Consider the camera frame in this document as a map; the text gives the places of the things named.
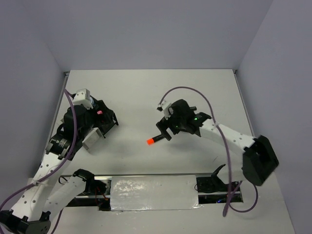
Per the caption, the black slotted organizer box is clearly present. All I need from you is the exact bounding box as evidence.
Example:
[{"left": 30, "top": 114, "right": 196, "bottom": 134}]
[{"left": 94, "top": 99, "right": 118, "bottom": 136}]

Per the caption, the white slotted organizer box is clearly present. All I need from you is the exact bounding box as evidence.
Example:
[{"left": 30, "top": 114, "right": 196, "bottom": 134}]
[{"left": 82, "top": 127, "right": 103, "bottom": 153}]

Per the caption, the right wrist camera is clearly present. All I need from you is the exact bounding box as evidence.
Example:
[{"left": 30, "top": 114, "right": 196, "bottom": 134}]
[{"left": 157, "top": 100, "right": 174, "bottom": 120}]

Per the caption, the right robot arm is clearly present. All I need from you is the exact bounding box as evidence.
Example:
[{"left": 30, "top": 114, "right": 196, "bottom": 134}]
[{"left": 156, "top": 99, "right": 279, "bottom": 191}]

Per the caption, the silver taped front panel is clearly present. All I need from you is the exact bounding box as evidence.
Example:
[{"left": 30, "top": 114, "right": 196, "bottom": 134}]
[{"left": 110, "top": 175, "right": 200, "bottom": 211}]

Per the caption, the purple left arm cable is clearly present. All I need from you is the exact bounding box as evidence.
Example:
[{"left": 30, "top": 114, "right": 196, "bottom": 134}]
[{"left": 0, "top": 89, "right": 79, "bottom": 234}]

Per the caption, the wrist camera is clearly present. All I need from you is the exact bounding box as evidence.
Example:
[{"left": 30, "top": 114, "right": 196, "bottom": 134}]
[
  {"left": 157, "top": 100, "right": 174, "bottom": 120},
  {"left": 73, "top": 89, "right": 91, "bottom": 110}
]

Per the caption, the orange highlighter marker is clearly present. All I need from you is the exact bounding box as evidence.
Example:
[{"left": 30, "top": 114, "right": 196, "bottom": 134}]
[{"left": 146, "top": 135, "right": 164, "bottom": 145}]

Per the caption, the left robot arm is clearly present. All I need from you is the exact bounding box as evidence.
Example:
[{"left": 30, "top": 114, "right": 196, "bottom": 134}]
[{"left": 0, "top": 105, "right": 99, "bottom": 234}]

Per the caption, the blue slime jar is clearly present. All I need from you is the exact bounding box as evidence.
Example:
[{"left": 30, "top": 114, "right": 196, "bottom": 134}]
[{"left": 89, "top": 97, "right": 96, "bottom": 108}]

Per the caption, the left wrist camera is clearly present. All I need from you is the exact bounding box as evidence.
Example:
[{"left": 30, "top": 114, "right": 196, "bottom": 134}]
[{"left": 73, "top": 89, "right": 91, "bottom": 110}]

